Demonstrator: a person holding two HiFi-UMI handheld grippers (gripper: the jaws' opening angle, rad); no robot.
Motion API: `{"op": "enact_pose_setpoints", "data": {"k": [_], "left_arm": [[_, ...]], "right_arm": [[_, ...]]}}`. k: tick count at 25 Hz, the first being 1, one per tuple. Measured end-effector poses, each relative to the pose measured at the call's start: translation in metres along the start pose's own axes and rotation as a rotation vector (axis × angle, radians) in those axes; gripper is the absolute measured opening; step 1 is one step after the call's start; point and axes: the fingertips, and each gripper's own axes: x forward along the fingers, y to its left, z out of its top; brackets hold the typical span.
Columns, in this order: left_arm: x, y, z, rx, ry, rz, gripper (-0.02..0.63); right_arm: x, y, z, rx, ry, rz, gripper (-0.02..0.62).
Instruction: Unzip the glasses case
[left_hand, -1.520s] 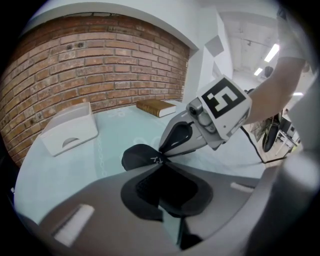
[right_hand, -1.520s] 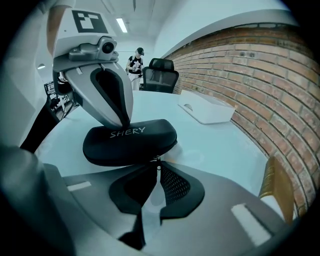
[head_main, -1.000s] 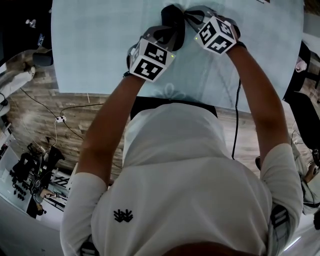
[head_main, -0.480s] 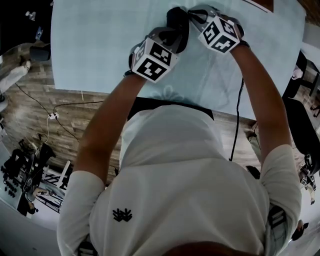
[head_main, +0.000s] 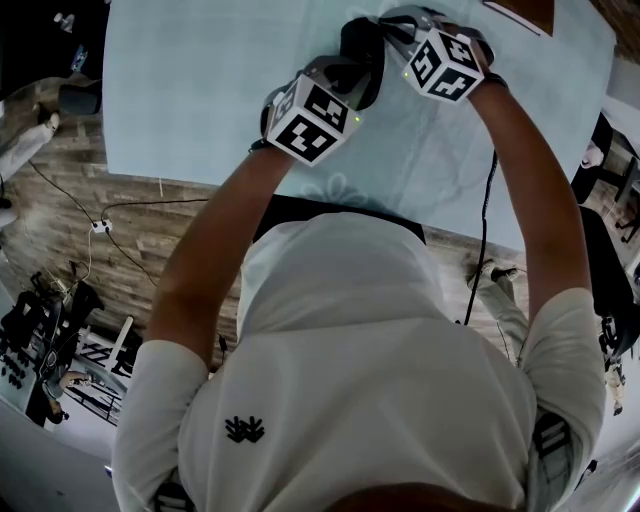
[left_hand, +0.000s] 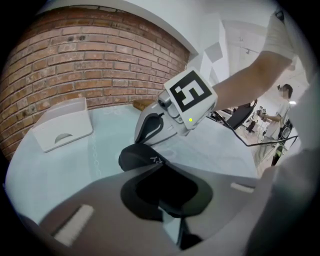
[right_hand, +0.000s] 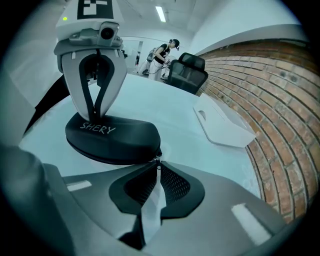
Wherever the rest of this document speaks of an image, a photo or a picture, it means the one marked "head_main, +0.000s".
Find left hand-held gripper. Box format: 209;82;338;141
259;54;374;169

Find person's left forearm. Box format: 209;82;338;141
146;143;302;362

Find grey backpack strap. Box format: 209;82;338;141
153;479;197;512
530;412;574;501

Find person's white shirt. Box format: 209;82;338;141
110;211;609;512

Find black glasses case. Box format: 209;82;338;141
338;16;387;112

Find brown board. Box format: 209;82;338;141
481;0;557;38

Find person's right forearm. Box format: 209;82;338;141
464;82;597;321

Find light blue floral tablecloth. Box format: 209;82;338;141
101;0;617;247

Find person's black trousers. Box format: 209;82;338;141
251;193;427;247

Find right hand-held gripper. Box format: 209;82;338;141
378;4;497;105

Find black floor cable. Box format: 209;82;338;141
28;159;211;289

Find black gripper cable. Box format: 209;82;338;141
454;148;500;327

